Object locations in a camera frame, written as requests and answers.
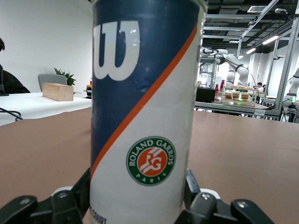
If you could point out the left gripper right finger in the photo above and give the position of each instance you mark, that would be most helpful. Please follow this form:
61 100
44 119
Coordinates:
208 210

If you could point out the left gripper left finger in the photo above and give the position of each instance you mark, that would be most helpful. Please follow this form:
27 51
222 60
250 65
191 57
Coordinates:
58 207

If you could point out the blue white tennis ball can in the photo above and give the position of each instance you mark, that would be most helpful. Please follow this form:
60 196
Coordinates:
144 93

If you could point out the large white background robot arm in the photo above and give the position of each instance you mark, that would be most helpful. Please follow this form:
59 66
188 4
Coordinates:
243 70

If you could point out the small white background robot arm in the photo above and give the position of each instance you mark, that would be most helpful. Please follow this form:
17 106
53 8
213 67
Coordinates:
230 78

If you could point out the brown table mat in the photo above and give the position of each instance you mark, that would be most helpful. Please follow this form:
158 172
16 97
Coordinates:
245 151

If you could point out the white covered table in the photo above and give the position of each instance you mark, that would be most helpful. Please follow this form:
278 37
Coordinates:
35 108

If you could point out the grey background workbench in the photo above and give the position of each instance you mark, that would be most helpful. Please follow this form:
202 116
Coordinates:
233 108

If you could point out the light wooden block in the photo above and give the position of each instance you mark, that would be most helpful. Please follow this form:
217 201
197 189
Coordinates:
57 92

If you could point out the clear bread display rack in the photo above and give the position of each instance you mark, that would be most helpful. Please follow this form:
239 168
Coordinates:
238 95

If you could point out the red bottle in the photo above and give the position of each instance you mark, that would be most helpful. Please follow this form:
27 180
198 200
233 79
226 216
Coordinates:
217 90
222 84

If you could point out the yellow black device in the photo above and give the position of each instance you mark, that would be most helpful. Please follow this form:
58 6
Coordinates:
89 89

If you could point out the grey chair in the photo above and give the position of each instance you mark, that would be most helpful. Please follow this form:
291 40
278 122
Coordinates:
51 78

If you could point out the green potted plant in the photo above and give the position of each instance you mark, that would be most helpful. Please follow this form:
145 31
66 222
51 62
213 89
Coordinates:
69 78

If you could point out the person in black clothes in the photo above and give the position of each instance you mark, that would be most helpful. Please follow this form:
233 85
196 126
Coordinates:
12 85

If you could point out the seated background person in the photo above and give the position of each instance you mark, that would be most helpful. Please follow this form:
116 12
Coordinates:
259 86

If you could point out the black tripod stand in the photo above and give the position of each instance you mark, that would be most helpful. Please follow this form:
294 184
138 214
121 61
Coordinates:
2 86

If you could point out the metal shelf rack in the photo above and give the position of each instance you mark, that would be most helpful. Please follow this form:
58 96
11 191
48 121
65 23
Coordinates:
210 61

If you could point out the white robot with green light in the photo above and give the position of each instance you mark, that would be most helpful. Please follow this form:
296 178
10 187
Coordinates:
294 86

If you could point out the ceiling tube light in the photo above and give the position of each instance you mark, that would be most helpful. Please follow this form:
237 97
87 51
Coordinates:
251 51
270 40

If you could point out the aluminium frame post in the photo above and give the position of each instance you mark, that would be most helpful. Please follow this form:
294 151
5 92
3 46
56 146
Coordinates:
286 77

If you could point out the overhead aluminium frame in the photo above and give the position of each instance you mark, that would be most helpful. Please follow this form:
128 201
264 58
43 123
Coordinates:
233 16

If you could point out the overhead mounted camera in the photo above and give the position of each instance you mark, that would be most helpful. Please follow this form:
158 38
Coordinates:
280 11

